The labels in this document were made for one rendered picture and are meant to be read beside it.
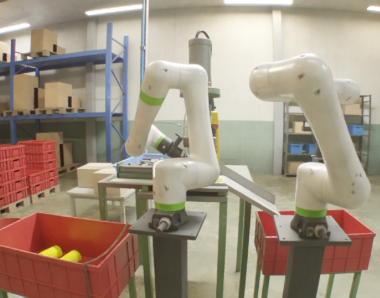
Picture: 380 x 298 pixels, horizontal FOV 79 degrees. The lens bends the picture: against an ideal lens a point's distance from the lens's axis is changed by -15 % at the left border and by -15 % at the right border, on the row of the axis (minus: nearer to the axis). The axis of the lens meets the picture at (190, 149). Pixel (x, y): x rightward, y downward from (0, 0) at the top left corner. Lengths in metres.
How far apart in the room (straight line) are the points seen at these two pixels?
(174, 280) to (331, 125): 0.84
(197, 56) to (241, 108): 5.28
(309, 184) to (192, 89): 0.59
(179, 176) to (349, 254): 1.00
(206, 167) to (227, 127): 5.56
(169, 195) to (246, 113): 5.72
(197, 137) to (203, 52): 0.50
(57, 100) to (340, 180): 6.32
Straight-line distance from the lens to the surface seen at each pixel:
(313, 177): 0.96
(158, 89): 1.09
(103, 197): 1.68
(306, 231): 0.99
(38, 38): 7.34
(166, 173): 0.99
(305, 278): 1.14
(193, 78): 1.13
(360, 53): 7.68
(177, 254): 1.10
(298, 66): 0.70
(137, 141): 1.29
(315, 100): 0.71
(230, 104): 6.62
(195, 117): 1.11
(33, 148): 5.04
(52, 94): 6.78
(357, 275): 1.68
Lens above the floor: 1.32
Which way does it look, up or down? 6 degrees down
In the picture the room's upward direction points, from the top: straight up
